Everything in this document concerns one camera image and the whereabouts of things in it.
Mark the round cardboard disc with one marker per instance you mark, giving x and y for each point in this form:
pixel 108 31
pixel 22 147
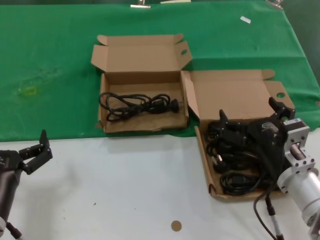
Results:
pixel 176 226

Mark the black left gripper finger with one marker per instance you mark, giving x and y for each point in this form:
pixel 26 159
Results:
pixel 37 162
pixel 43 140

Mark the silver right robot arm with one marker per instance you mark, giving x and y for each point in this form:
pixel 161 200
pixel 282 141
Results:
pixel 305 185

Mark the green table cloth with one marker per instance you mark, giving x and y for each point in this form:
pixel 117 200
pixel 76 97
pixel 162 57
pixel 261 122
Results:
pixel 50 50

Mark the white tape piece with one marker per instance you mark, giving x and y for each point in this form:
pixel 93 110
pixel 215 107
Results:
pixel 245 20

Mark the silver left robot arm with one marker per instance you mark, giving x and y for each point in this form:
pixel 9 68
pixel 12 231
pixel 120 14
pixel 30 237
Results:
pixel 2 223

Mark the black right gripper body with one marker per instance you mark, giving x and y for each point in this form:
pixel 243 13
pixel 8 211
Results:
pixel 268 140

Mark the beige flat strip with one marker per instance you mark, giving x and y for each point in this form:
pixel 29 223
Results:
pixel 175 1

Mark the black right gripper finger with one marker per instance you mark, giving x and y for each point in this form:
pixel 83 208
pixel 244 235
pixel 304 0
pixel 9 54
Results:
pixel 285 112
pixel 235 132

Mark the open cardboard box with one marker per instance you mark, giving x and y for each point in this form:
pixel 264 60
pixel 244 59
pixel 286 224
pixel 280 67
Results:
pixel 230 100

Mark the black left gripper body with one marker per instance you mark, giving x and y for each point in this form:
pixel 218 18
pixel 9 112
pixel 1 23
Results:
pixel 7 180

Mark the cardboard box with torn rim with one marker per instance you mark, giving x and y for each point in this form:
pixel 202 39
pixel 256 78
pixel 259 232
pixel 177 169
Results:
pixel 140 126

